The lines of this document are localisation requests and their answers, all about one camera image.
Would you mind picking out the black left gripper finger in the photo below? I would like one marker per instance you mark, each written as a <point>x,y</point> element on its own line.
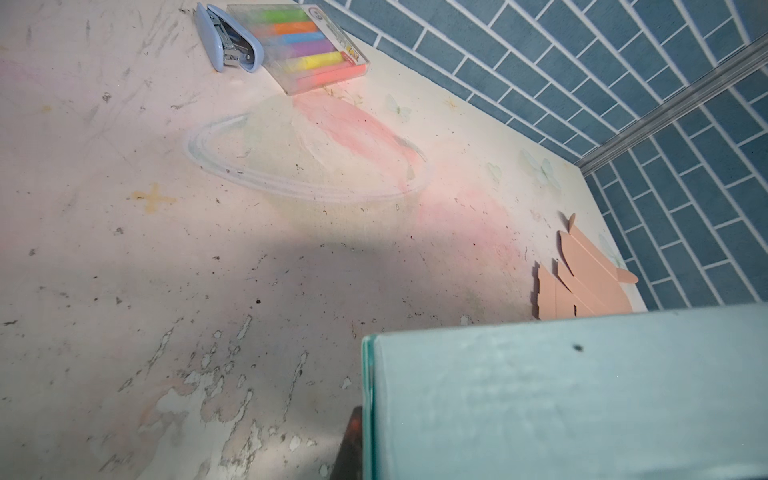
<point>349,460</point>

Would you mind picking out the light blue paper box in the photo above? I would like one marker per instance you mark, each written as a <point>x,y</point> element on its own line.
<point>678,394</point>

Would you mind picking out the pink flat cardboard box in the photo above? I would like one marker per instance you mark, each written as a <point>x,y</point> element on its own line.
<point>582,283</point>

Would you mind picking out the coloured marker pack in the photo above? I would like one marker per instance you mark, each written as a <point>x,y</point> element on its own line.
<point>303,48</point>

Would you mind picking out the small blue stapler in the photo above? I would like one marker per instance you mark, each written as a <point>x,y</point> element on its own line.
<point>226,42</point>

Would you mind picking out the aluminium corner post right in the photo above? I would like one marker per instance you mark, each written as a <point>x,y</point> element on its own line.
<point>737,67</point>

